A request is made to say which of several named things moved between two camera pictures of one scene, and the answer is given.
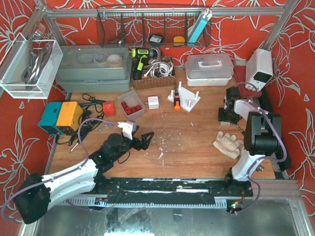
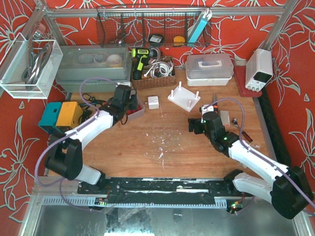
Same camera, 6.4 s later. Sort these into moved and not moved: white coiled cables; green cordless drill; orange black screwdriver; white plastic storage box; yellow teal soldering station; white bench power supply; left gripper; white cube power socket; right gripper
Moved: right gripper; orange black screwdriver; left gripper
Not moved: white cube power socket; green cordless drill; yellow teal soldering station; white plastic storage box; white coiled cables; white bench power supply
